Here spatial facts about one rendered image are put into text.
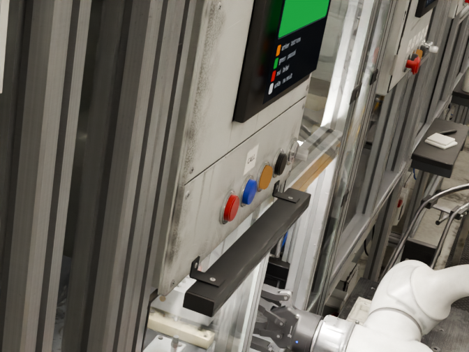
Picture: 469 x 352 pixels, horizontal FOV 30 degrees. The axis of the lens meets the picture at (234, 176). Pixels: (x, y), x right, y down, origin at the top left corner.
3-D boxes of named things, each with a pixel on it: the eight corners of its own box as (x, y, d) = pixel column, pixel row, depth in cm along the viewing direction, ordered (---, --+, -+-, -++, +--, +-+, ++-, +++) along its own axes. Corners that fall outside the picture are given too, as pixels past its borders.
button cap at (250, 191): (246, 208, 102) (250, 185, 101) (232, 204, 103) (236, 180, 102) (254, 200, 105) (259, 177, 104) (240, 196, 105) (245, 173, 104)
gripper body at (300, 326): (317, 348, 159) (270, 330, 161) (327, 307, 156) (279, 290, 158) (306, 367, 152) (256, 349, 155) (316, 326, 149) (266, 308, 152)
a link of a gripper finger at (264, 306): (282, 329, 154) (285, 323, 153) (228, 295, 156) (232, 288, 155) (288, 319, 157) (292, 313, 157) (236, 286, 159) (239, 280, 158)
